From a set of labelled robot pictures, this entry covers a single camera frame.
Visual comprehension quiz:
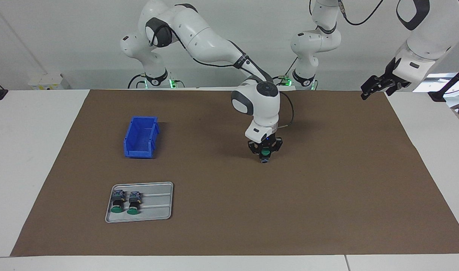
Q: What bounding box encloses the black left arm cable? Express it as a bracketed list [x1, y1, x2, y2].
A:
[338, 0, 385, 26]

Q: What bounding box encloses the black base cable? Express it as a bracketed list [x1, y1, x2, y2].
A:
[271, 58, 298, 87]
[127, 73, 185, 89]

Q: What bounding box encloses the brown table mat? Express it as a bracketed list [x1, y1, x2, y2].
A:
[10, 89, 459, 257]

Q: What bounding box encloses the white cardboard box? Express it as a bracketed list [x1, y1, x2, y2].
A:
[28, 73, 71, 90]

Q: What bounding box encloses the blue plastic storage bin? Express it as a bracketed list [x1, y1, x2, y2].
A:
[123, 116, 160, 159]

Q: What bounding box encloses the grey metal tray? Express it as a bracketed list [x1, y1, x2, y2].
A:
[105, 182, 174, 223]

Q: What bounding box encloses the black camera stand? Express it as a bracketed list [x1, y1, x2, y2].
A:
[428, 62, 459, 102]

